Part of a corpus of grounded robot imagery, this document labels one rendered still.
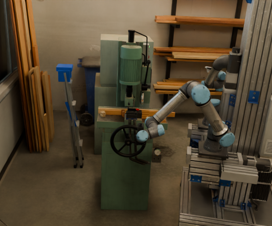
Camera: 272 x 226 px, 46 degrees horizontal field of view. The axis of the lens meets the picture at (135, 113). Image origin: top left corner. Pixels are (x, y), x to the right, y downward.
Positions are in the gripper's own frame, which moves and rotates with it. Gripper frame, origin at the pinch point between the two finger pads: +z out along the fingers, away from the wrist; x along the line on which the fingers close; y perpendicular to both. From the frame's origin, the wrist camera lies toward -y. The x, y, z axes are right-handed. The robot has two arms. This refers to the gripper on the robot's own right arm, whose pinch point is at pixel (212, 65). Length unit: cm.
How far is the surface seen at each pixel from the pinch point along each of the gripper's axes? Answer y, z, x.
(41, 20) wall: -47, 175, -202
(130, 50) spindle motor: -37, -67, -87
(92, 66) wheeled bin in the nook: 14, 112, -132
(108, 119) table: 19, -69, -111
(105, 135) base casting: 32, -74, -115
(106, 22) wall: -35, 176, -108
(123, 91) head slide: 2, -50, -96
